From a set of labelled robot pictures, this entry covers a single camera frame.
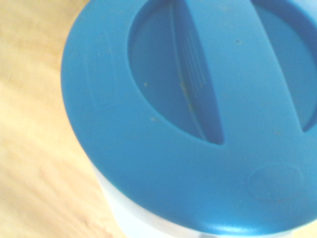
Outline white pitcher with blue lid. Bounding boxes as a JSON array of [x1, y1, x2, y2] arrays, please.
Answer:
[[60, 0, 317, 238]]

